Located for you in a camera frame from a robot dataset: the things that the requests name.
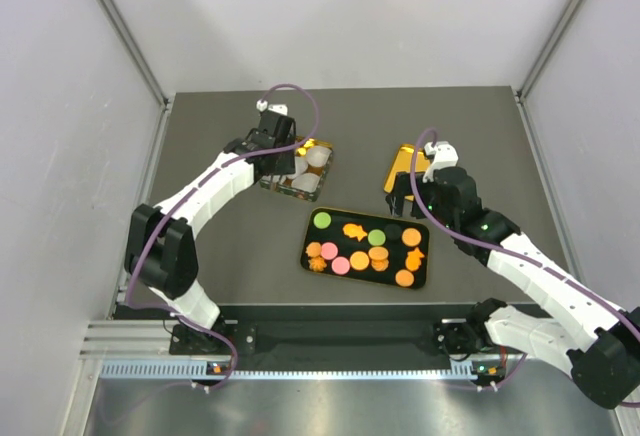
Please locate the pink sandwich cookie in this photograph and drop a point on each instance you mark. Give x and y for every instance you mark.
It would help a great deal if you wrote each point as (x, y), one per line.
(340, 265)
(329, 251)

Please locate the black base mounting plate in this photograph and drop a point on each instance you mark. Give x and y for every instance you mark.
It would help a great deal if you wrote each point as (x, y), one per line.
(336, 337)

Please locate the orange biscuit left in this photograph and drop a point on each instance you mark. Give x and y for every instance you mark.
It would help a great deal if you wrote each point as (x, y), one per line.
(314, 250)

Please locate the green sandwich cookie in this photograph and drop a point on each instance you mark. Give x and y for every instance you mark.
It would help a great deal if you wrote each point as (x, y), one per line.
(322, 220)
(376, 237)

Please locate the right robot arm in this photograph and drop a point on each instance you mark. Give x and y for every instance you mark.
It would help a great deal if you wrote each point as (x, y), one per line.
(591, 340)

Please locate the orange round biscuit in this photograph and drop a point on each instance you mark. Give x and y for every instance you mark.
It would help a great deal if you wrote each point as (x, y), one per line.
(359, 260)

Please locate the orange swirl cookie centre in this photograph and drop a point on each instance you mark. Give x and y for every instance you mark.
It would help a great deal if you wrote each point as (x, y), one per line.
(380, 265)

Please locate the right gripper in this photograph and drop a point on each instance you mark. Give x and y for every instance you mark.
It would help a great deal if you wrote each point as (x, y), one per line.
(396, 199)

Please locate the green christmas cookie tin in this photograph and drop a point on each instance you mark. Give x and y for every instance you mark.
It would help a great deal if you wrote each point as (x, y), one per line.
(321, 172)

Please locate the orange swirl cookie left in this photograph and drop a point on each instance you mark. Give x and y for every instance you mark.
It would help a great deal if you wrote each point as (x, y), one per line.
(317, 264)

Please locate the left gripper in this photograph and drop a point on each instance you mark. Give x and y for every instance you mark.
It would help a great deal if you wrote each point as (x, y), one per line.
(287, 166)

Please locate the orange fish cookie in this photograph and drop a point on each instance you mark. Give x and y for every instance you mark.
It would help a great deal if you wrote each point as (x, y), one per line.
(414, 259)
(354, 231)

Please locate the orange biscuit top right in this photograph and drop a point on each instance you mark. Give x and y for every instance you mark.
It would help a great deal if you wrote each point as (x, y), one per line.
(411, 237)

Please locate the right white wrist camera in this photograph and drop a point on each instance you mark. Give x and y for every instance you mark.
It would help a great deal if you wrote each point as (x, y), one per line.
(441, 155)

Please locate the left aluminium frame post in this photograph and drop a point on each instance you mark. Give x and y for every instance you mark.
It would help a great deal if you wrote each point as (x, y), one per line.
(131, 47)

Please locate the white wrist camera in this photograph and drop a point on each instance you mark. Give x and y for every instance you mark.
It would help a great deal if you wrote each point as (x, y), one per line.
(263, 105)
(441, 155)

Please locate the black gold-rimmed tray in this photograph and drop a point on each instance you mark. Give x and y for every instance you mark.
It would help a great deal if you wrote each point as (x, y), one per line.
(368, 248)

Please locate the orange biscuit centre stack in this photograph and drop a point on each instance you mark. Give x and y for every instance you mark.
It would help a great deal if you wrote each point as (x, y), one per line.
(378, 253)

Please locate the orange biscuit bottom right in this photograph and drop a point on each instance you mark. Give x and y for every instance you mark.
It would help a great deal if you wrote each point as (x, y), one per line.
(404, 278)

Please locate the gold tin lid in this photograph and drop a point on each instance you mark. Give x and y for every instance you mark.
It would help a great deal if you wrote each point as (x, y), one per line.
(402, 162)

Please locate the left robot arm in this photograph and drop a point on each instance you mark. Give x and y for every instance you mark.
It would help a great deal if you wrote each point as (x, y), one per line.
(161, 244)

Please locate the aluminium frame post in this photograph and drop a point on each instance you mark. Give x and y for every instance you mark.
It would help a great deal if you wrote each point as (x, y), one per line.
(551, 44)
(131, 47)

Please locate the white paper cupcake liner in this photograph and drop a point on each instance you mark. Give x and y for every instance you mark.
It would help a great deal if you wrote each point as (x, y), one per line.
(301, 167)
(317, 156)
(307, 182)

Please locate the right aluminium frame post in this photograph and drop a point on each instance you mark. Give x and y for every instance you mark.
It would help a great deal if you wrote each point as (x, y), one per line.
(551, 44)

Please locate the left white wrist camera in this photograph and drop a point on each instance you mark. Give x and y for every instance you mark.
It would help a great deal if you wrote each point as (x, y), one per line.
(263, 105)

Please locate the metal serving tongs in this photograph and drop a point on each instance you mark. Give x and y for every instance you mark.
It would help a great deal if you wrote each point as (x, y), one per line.
(275, 182)

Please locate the orange swirl cookie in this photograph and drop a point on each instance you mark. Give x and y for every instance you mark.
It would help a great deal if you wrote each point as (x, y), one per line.
(317, 264)
(380, 265)

